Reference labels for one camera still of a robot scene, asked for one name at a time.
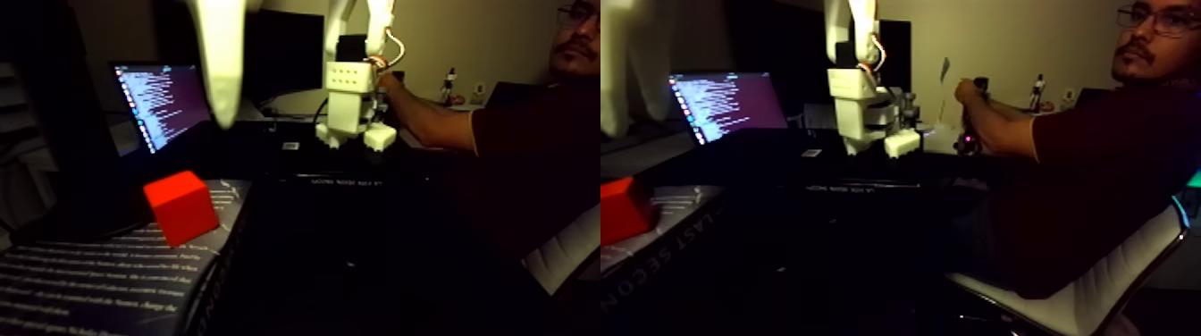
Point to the red cube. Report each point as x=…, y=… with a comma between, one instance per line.
x=183, y=211

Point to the black leader arm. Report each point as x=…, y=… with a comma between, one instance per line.
x=971, y=139

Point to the person's hand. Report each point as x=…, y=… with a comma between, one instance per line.
x=969, y=98

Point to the laptop with lit screen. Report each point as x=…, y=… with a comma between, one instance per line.
x=164, y=99

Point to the small white label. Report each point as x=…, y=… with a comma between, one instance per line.
x=290, y=145

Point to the black box with white lettering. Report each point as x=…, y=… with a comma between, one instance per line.
x=319, y=178

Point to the black book with white text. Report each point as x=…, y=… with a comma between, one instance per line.
x=113, y=281

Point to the small figurine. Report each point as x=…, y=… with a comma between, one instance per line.
x=1038, y=94

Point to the white office chair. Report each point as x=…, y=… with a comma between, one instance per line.
x=1088, y=300

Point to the person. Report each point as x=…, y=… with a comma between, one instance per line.
x=1126, y=188

